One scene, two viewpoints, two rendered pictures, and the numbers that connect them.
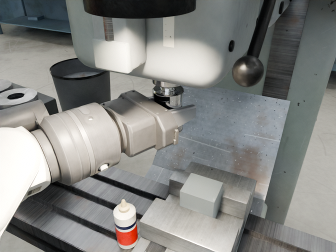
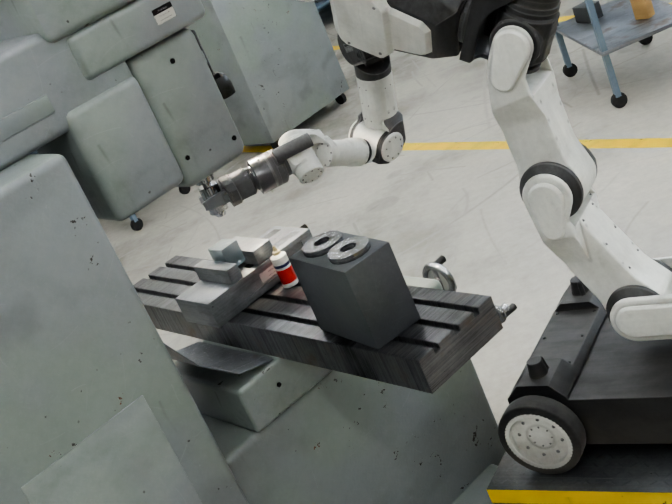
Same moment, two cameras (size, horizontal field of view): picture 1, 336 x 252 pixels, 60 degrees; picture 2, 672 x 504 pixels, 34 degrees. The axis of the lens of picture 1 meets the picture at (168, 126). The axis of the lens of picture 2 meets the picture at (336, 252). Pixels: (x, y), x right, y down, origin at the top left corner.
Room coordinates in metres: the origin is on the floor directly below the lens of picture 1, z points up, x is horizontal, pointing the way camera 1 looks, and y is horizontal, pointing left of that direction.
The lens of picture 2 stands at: (2.42, 1.44, 1.98)
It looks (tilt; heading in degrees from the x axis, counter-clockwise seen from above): 22 degrees down; 210
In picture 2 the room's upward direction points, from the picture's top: 24 degrees counter-clockwise
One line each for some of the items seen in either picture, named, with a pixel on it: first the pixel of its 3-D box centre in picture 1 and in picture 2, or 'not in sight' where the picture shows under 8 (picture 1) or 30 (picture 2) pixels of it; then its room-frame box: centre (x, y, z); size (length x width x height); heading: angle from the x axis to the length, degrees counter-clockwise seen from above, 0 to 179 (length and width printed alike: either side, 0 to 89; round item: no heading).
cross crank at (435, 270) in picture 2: not in sight; (431, 287); (-0.05, 0.22, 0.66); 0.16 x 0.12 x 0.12; 154
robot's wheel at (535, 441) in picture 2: not in sight; (541, 435); (0.45, 0.59, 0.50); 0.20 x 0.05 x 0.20; 83
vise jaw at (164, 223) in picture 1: (188, 232); (246, 250); (0.32, -0.03, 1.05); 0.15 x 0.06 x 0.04; 64
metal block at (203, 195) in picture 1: (201, 199); (226, 254); (0.37, -0.06, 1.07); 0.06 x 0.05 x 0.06; 64
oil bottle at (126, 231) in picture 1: (125, 221); (282, 265); (0.37, 0.08, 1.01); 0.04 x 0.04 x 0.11
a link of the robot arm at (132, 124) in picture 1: (116, 130); (248, 182); (0.34, 0.07, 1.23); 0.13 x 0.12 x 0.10; 39
